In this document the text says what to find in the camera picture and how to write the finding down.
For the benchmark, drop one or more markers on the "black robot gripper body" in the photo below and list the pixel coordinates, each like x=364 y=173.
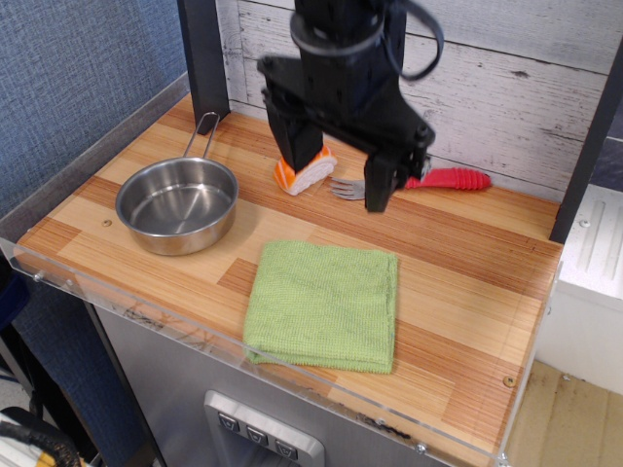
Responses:
x=357 y=100

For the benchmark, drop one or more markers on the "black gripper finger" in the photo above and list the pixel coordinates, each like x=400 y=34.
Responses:
x=384 y=174
x=297 y=137

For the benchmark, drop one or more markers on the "green towel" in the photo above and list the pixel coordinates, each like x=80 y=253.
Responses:
x=323 y=306

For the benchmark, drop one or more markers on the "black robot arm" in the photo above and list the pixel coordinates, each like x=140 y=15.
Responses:
x=347 y=28

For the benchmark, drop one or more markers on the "toy salmon sushi piece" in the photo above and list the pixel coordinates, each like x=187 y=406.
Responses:
x=294 y=183

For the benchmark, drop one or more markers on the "small steel saucepan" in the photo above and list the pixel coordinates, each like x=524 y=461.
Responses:
x=179 y=206

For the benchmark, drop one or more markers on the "clear acrylic table guard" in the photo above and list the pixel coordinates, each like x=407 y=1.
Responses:
x=452 y=395

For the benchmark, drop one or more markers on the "white ribbed side unit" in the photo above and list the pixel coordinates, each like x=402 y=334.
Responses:
x=581 y=333

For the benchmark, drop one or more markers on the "stainless steel cabinet front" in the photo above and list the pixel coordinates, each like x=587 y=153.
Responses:
x=169 y=377

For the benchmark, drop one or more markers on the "silver button control panel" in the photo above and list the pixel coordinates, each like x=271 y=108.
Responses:
x=244 y=436

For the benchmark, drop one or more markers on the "red handled metal fork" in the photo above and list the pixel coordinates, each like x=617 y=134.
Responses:
x=447 y=178

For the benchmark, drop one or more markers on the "left black frame post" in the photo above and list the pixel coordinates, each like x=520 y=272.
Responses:
x=204 y=57

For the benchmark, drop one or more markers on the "black frame post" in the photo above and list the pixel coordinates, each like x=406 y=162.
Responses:
x=204 y=57
x=588 y=158

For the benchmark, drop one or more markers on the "right black frame post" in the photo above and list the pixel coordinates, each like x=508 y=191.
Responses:
x=588 y=158

